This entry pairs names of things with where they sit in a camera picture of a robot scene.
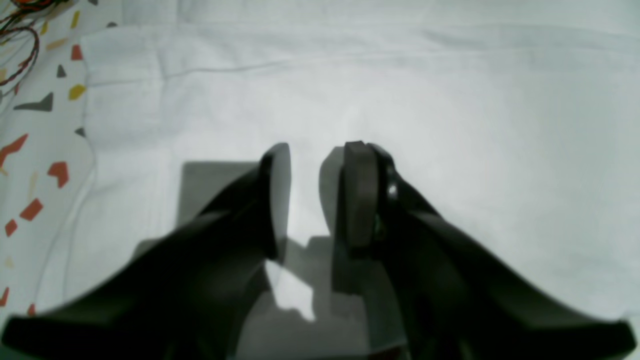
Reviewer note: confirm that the white T-shirt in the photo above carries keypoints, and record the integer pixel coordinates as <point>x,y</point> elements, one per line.
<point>524,132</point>

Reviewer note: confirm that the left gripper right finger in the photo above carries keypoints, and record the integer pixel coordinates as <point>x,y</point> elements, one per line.
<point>456,300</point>

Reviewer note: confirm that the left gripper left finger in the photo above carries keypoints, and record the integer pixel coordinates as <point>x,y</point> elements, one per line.
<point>187,297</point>

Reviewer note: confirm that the terrazzo patterned tablecloth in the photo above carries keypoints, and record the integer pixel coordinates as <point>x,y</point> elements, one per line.
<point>46,162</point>

